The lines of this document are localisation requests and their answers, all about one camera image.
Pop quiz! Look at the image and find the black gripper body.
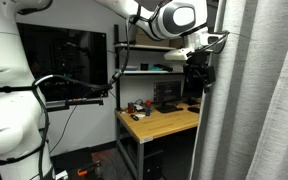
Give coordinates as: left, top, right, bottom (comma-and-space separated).
183, 51, 217, 85

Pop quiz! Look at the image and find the grey fabric curtain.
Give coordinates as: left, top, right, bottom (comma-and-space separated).
188, 0, 288, 180

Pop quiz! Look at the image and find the black computer mouse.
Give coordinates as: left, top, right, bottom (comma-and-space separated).
187, 105, 202, 114

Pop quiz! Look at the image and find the flat teal item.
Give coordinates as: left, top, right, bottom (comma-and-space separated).
148, 65, 165, 72

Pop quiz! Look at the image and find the brown cardboard box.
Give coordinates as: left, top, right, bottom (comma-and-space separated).
135, 33, 170, 48

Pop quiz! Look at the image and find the wooden top desk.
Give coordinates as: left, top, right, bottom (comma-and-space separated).
114, 101, 202, 180

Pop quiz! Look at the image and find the red capped bottle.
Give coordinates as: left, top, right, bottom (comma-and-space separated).
145, 99, 152, 117

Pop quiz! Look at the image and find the flat blue item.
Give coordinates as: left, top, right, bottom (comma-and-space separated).
122, 65, 139, 72

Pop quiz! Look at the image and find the dark red mug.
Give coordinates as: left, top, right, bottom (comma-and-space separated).
127, 101, 136, 114

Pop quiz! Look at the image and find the black metal shelf unit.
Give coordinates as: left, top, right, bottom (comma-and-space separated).
113, 23, 215, 111

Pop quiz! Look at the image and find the black mounting bar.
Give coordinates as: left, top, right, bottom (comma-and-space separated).
45, 97, 105, 113

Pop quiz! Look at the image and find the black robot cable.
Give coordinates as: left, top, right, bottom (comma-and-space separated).
30, 6, 142, 180

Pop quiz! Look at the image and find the black wall screen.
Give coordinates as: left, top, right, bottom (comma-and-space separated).
16, 22, 109, 103

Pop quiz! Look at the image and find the orange handled black clamp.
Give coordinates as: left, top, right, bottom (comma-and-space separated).
76, 160, 102, 178

